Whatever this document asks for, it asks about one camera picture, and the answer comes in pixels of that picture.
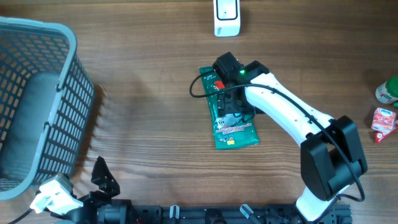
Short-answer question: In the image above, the green 3M gloves packet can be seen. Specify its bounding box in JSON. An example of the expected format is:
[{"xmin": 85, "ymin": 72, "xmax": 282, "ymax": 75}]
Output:
[{"xmin": 199, "ymin": 67, "xmax": 260, "ymax": 150}]

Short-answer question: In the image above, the red coffee stick sachet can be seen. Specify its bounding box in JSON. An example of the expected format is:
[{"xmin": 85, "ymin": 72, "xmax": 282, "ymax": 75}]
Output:
[{"xmin": 375, "ymin": 124, "xmax": 397, "ymax": 144}]

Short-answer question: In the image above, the pink tissue packet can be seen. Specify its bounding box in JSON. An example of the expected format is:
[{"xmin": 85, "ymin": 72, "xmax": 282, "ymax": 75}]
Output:
[{"xmin": 371, "ymin": 108, "xmax": 397, "ymax": 133}]

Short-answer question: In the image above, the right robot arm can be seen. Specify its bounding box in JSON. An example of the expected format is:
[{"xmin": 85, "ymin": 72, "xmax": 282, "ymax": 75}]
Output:
[{"xmin": 213, "ymin": 52, "xmax": 368, "ymax": 223}]

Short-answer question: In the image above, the grey plastic mesh basket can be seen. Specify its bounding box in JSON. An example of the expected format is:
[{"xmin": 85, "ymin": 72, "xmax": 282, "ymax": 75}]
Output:
[{"xmin": 1, "ymin": 17, "xmax": 95, "ymax": 201}]

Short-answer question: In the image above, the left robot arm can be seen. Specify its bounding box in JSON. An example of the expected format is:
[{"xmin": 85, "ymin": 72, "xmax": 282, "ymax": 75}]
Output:
[{"xmin": 50, "ymin": 156, "xmax": 140, "ymax": 224}]

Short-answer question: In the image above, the green lid white jar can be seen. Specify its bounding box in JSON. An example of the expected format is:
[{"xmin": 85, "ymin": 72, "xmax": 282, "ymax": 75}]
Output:
[{"xmin": 375, "ymin": 76, "xmax": 398, "ymax": 104}]

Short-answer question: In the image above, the white barcode scanner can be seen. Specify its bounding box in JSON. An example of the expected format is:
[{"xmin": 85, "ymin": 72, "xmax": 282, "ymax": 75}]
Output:
[{"xmin": 213, "ymin": 0, "xmax": 241, "ymax": 37}]

